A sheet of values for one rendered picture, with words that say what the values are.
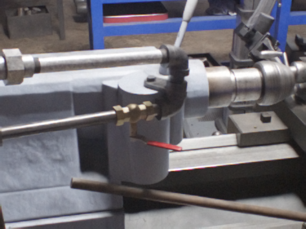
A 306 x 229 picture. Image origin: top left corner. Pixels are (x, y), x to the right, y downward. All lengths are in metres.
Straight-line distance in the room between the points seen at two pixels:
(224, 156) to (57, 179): 0.49
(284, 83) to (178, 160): 0.36
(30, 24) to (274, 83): 3.85
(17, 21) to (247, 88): 3.83
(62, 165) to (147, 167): 0.15
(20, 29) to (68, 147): 3.84
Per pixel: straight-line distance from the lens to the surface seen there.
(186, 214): 1.18
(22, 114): 0.82
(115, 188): 0.75
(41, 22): 4.64
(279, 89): 0.94
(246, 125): 1.25
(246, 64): 2.22
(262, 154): 1.21
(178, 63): 0.72
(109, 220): 0.85
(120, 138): 0.80
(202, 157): 1.18
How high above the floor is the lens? 1.48
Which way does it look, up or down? 27 degrees down
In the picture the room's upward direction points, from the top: straight up
